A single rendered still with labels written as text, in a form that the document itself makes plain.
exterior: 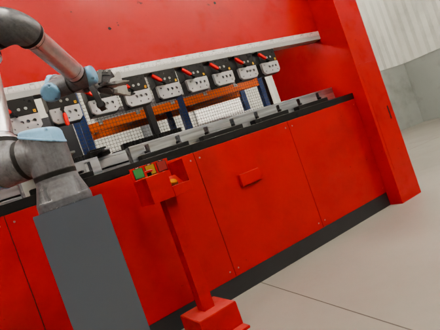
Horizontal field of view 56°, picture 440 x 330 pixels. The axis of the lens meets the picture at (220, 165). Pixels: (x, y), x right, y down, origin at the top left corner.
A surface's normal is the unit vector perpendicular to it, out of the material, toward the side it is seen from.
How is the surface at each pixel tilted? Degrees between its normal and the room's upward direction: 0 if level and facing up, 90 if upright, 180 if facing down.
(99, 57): 90
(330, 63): 90
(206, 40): 90
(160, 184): 90
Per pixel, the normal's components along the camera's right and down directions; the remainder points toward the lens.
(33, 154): -0.11, 0.06
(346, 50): -0.80, 0.29
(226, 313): 0.51, -0.16
